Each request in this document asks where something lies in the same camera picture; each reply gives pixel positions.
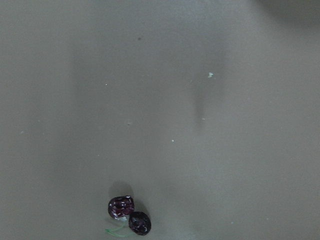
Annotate dark red cherries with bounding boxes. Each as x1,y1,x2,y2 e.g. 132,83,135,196
105,195,152,238

